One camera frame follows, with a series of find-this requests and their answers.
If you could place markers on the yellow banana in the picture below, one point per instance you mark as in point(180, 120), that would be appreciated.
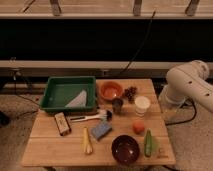
point(87, 146)

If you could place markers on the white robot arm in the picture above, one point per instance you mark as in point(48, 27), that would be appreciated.
point(187, 81)

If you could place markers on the dark metal cup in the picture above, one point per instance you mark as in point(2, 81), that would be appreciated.
point(117, 104)

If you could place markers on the white paper cup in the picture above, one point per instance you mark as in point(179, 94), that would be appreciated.
point(142, 104)

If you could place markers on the orange bowl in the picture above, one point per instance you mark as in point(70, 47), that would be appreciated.
point(109, 90)

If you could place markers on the dark grape bunch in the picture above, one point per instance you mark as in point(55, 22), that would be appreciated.
point(130, 93)

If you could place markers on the white dish brush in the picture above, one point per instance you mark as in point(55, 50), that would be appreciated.
point(103, 115)

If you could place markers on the grey cloth in tray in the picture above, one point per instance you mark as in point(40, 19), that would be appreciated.
point(79, 100)

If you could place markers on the green plastic tray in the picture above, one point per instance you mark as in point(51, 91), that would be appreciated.
point(60, 91)

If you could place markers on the blue sponge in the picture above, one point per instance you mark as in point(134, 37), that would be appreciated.
point(101, 130)

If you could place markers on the wooden table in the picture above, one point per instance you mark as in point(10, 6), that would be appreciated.
point(47, 148)

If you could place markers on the orange fruit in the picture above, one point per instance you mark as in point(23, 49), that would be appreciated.
point(138, 127)

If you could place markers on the brown rectangular box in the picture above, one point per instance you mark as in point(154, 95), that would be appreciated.
point(62, 124)

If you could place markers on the dark red bowl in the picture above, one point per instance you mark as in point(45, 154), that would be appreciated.
point(125, 150)

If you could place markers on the green cucumber toy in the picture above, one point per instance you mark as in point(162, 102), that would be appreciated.
point(150, 144)

